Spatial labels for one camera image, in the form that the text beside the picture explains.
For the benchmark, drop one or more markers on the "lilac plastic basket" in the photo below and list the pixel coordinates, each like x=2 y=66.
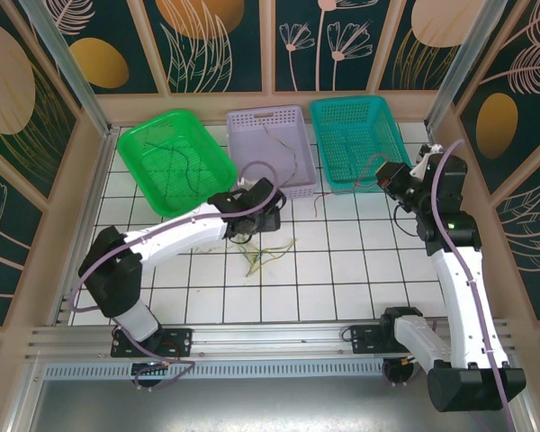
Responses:
x=252 y=148

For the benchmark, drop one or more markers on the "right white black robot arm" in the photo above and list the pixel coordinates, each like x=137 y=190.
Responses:
x=463 y=292

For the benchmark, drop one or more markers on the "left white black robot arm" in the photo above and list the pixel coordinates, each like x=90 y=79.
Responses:
x=175 y=234

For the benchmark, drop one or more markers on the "teal plastic basket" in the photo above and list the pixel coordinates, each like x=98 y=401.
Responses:
x=342 y=135

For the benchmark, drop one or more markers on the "green plastic basket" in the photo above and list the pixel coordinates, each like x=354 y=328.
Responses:
x=162 y=135

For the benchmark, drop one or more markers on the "grey metal sheet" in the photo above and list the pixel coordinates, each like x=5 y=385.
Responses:
x=270 y=405

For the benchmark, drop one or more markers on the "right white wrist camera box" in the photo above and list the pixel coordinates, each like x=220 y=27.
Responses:
x=425 y=162

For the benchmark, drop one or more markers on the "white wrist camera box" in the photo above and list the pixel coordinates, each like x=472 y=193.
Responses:
x=244 y=182
x=425 y=162

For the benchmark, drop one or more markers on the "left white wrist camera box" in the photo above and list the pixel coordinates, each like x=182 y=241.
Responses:
x=244 y=182

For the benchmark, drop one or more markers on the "aluminium side rail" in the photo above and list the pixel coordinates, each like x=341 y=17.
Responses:
x=98 y=180
x=433 y=135

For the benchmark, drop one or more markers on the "aluminium mounting rail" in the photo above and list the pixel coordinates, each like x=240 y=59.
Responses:
x=270 y=337

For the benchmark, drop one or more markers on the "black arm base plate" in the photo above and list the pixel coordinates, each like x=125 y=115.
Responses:
x=364 y=339
x=180 y=342

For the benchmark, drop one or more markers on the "aluminium corner post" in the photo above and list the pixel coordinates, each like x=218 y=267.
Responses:
x=461 y=67
x=77 y=76

